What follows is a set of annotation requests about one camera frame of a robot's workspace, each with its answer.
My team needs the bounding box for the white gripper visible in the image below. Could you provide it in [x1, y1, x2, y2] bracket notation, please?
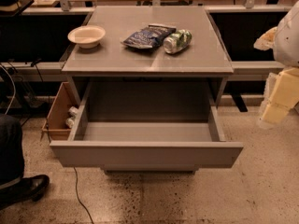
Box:
[257, 68, 299, 129]

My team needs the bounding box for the blue chip bag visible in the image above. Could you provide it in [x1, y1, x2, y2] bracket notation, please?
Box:
[122, 23, 177, 49]

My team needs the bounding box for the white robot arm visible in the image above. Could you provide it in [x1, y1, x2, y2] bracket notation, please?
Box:
[253, 1, 299, 129]

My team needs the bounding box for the grey drawer cabinet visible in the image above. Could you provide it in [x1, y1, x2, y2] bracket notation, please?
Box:
[61, 5, 235, 175]

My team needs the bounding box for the open grey top drawer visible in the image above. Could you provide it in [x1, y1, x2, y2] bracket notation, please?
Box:
[50, 79, 243, 172]

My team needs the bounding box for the green soda can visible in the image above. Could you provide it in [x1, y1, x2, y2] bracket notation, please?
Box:
[164, 29, 192, 54]

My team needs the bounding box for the white bowl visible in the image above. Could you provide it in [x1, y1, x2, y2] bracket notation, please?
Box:
[67, 25, 106, 49]

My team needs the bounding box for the white cup upper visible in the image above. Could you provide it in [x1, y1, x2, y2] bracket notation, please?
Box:
[68, 106, 78, 117]

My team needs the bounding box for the white cup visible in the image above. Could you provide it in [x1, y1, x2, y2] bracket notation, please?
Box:
[68, 106, 78, 117]
[65, 117, 75, 128]

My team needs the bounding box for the white cup lower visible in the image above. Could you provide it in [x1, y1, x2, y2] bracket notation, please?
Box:
[65, 117, 75, 128]

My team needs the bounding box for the brown cardboard box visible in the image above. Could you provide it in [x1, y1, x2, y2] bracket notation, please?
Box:
[42, 82, 78, 140]

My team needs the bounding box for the black shoe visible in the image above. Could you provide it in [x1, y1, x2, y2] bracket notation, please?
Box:
[0, 175, 50, 210]

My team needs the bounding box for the dark trouser leg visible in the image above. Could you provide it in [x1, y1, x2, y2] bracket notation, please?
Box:
[0, 114, 24, 189]

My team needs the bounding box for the black floor cable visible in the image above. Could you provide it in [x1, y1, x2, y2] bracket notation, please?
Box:
[73, 167, 95, 224]

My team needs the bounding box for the white cable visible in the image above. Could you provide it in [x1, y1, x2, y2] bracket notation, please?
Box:
[0, 63, 17, 116]

